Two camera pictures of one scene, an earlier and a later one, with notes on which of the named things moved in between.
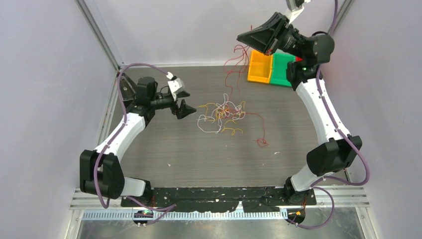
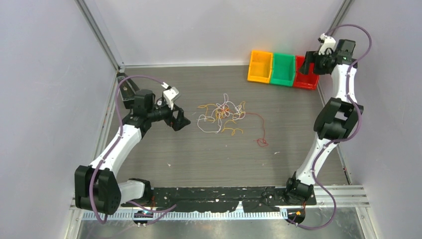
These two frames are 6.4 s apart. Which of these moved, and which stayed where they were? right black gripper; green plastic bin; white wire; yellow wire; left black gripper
Moved: left black gripper; right black gripper
Stayed: white wire; green plastic bin; yellow wire
